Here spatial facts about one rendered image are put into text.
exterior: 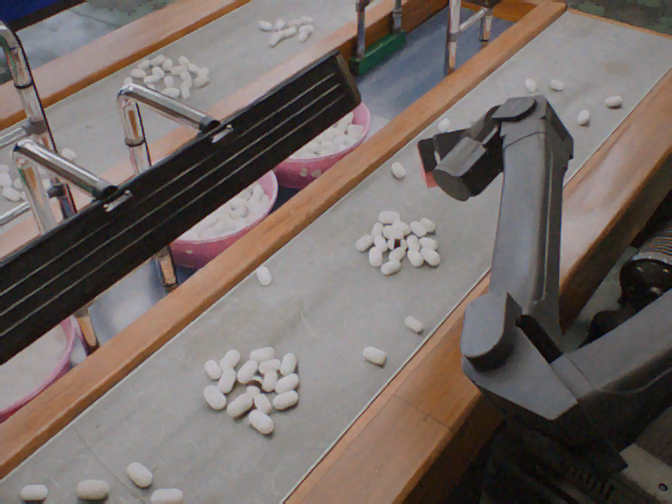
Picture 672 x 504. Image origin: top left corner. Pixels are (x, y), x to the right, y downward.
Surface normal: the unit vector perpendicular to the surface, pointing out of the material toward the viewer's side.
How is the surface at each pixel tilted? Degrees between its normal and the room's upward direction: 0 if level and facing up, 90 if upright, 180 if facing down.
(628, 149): 0
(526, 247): 35
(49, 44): 0
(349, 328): 0
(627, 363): 30
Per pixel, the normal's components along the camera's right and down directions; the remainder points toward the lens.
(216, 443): -0.02, -0.74
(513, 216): -0.65, -0.67
